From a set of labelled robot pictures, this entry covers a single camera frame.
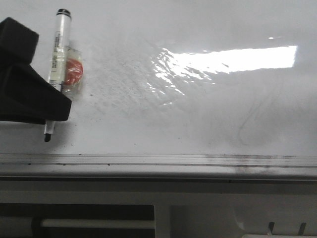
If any aluminium whiteboard frame rail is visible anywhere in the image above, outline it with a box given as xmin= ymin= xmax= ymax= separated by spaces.
xmin=0 ymin=154 xmax=317 ymax=181

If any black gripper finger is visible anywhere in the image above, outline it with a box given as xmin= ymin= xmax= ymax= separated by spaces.
xmin=0 ymin=17 xmax=72 ymax=124

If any white whiteboard marker black tip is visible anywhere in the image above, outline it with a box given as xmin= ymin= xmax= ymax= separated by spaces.
xmin=44 ymin=8 xmax=72 ymax=143

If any orange disc taped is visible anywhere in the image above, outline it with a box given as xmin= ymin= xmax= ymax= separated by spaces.
xmin=63 ymin=47 xmax=84 ymax=95

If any white horizontal bar below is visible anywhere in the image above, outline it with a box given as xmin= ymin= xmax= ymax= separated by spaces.
xmin=40 ymin=219 xmax=155 ymax=229

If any white base housing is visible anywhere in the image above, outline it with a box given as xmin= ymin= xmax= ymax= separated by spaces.
xmin=0 ymin=180 xmax=317 ymax=238

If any white glossy whiteboard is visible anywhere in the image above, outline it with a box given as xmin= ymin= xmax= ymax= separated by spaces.
xmin=0 ymin=0 xmax=317 ymax=156

